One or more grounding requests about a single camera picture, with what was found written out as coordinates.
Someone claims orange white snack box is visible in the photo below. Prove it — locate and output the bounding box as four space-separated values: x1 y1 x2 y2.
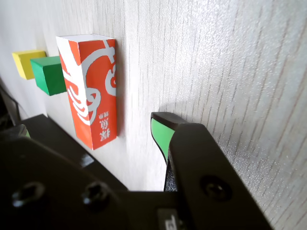
56 34 118 151

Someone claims yellow wooden cube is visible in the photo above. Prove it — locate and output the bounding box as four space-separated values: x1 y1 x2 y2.
12 49 47 81

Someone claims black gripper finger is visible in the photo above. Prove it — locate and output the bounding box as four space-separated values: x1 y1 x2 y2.
0 124 126 230
150 112 274 230

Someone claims green wooden cube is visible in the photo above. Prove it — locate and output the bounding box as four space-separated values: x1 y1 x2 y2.
30 56 67 96

